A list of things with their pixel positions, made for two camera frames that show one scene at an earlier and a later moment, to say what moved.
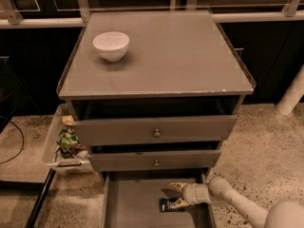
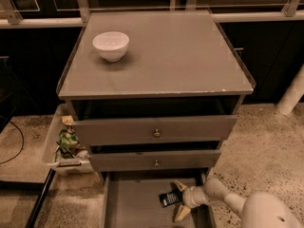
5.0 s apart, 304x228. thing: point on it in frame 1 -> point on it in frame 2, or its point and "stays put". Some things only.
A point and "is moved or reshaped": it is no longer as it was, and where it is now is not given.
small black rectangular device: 164,205 is moved or reshaped
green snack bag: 67,140 stays put
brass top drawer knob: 157,134 stays put
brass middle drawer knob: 156,164 stays put
